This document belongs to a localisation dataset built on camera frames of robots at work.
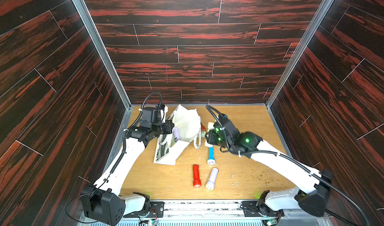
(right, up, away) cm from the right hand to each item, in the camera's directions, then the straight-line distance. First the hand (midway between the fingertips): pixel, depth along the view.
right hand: (209, 133), depth 75 cm
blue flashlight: (+3, -18, +13) cm, 22 cm away
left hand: (-18, +4, +3) cm, 19 cm away
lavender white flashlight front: (+1, -28, +4) cm, 29 cm away
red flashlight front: (-7, -26, +7) cm, 28 cm away
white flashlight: (-20, -3, +23) cm, 30 cm away
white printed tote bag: (-11, +6, +15) cm, 20 cm away
